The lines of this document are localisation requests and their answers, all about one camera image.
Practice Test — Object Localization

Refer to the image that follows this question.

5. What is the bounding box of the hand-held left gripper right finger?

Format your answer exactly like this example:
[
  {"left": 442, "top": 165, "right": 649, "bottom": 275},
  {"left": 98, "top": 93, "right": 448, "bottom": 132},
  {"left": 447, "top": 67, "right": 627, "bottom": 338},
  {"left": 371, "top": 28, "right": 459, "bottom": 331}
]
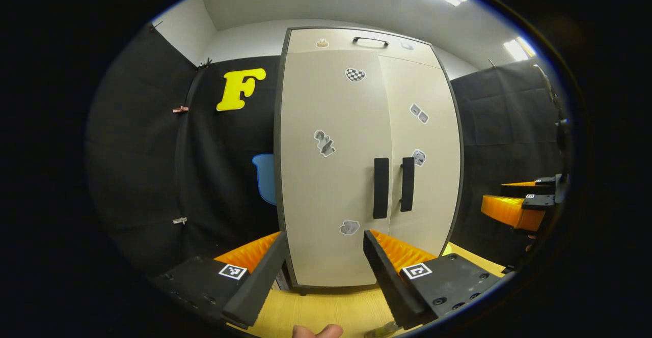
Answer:
[{"left": 363, "top": 229, "right": 503, "bottom": 330}]

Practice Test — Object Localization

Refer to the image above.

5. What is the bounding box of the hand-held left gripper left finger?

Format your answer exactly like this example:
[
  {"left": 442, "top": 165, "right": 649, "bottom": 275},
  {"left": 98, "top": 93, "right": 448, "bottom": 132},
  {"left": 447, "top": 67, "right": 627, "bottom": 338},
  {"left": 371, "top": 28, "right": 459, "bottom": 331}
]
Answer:
[{"left": 150, "top": 231, "right": 290, "bottom": 329}]

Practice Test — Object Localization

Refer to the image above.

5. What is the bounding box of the white cabinet door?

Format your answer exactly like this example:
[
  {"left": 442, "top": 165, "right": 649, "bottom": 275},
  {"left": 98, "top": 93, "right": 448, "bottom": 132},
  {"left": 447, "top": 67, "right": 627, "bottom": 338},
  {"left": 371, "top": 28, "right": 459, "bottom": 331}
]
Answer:
[
  {"left": 279, "top": 50, "right": 394, "bottom": 288},
  {"left": 378, "top": 54, "right": 461, "bottom": 257}
]

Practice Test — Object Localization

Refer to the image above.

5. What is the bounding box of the white and grey cabinet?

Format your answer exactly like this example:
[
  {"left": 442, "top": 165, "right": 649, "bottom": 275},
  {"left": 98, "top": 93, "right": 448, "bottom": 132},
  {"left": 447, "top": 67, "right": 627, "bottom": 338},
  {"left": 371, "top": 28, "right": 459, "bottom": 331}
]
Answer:
[{"left": 274, "top": 26, "right": 464, "bottom": 296}]

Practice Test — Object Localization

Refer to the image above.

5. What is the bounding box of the beige cabinet drawer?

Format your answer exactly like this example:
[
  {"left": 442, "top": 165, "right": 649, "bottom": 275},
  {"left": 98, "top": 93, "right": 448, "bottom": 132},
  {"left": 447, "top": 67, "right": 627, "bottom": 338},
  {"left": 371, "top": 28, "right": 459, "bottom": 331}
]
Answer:
[{"left": 286, "top": 27, "right": 443, "bottom": 69}]

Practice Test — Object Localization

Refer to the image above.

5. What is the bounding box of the ceiling light panel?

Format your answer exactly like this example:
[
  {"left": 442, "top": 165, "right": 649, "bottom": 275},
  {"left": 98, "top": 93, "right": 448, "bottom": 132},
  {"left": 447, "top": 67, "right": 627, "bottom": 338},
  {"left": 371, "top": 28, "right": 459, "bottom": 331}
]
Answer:
[{"left": 504, "top": 37, "right": 536, "bottom": 62}]

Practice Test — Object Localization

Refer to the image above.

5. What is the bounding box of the black backdrop cloth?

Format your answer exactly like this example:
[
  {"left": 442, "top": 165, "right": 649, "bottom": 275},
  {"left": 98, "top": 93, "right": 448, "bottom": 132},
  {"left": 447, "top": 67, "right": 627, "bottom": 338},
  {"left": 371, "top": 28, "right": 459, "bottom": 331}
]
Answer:
[{"left": 84, "top": 22, "right": 571, "bottom": 277}]

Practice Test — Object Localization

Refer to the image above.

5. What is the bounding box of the black cable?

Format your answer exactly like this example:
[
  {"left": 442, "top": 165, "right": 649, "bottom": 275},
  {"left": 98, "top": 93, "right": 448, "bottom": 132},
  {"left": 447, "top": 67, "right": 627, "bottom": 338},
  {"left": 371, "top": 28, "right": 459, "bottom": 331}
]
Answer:
[{"left": 532, "top": 65, "right": 571, "bottom": 176}]

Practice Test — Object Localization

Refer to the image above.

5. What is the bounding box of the black left door handle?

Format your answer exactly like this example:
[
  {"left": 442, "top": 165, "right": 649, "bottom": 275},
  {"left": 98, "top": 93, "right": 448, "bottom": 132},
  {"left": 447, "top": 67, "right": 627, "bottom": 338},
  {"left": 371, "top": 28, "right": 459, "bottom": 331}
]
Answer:
[{"left": 373, "top": 158, "right": 389, "bottom": 219}]

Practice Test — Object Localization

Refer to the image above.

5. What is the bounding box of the black door handle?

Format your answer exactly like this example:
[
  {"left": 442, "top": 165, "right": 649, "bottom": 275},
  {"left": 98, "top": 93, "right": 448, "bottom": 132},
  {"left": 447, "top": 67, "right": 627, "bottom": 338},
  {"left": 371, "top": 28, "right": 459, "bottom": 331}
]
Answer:
[
  {"left": 373, "top": 158, "right": 389, "bottom": 219},
  {"left": 400, "top": 157, "right": 415, "bottom": 213}
]

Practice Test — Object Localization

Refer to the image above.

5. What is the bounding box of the black right door handle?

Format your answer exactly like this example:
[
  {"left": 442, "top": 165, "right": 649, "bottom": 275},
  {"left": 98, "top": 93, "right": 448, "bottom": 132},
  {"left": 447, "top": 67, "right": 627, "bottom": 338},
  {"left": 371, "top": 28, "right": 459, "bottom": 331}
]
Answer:
[{"left": 400, "top": 157, "right": 415, "bottom": 213}]

